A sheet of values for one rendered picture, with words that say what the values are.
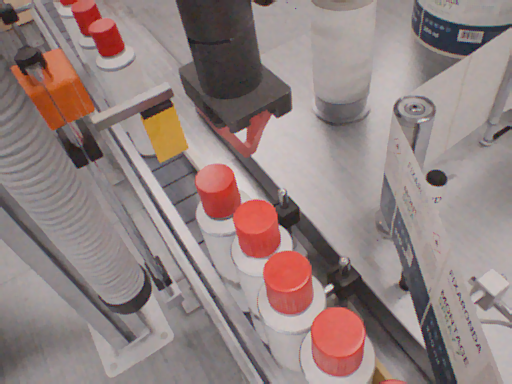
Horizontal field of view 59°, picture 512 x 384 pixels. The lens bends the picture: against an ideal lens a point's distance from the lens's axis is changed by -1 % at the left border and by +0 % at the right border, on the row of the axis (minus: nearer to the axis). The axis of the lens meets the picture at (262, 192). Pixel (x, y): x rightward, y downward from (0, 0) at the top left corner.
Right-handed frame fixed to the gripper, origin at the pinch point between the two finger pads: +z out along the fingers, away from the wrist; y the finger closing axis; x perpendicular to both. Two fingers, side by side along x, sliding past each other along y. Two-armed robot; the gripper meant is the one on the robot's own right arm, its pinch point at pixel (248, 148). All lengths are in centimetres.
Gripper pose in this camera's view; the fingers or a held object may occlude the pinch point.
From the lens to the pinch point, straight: 47.9
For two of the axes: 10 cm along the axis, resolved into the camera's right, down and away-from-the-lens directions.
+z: 1.4, 6.2, 7.7
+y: -5.4, -6.1, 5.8
